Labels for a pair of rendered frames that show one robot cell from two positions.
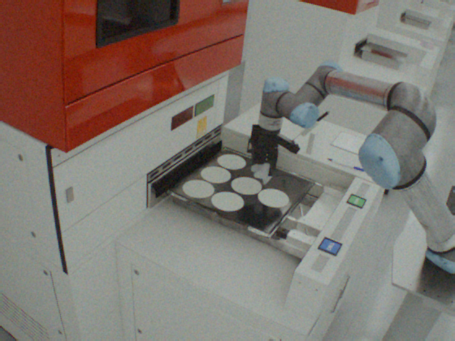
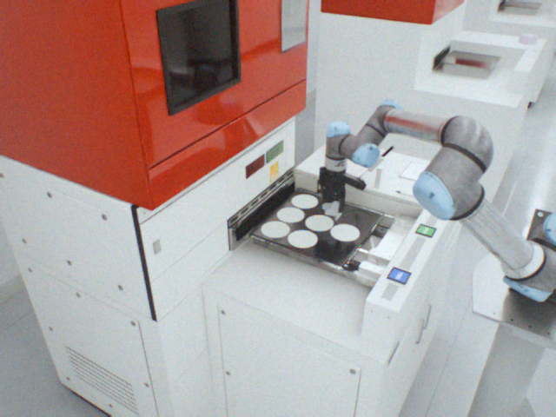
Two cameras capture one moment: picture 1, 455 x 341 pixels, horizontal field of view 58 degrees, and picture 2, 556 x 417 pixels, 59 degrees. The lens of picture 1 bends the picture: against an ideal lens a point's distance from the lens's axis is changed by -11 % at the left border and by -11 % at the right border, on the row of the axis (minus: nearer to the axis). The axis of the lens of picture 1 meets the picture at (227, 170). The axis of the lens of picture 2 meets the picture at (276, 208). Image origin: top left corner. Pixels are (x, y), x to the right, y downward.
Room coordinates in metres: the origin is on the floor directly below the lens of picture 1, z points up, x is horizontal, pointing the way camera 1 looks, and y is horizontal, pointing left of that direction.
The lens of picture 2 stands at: (-0.18, -0.04, 1.89)
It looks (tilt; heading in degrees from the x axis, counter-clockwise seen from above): 33 degrees down; 5
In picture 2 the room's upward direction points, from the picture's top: straight up
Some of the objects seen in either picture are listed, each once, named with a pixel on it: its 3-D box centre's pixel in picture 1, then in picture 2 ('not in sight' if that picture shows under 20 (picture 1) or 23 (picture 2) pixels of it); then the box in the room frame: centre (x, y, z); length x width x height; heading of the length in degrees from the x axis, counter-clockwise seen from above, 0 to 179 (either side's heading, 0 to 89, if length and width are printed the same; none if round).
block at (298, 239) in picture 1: (301, 240); (372, 271); (1.03, -0.24, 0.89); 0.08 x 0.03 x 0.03; 64
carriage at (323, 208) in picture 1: (317, 221); (388, 252); (1.17, -0.31, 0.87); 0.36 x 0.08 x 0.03; 154
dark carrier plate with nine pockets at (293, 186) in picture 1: (244, 186); (317, 223); (1.27, -0.06, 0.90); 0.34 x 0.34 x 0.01; 64
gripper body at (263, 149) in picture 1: (264, 143); (332, 182); (1.28, -0.10, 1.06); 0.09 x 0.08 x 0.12; 106
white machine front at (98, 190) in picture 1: (153, 154); (232, 201); (1.20, 0.23, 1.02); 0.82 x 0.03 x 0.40; 154
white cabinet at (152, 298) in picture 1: (260, 287); (343, 320); (1.29, -0.19, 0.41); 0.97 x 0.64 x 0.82; 154
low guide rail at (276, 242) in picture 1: (240, 226); (315, 261); (1.13, -0.06, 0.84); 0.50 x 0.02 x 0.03; 64
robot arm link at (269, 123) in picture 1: (270, 120); (336, 162); (1.28, -0.11, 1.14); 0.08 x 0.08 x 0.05
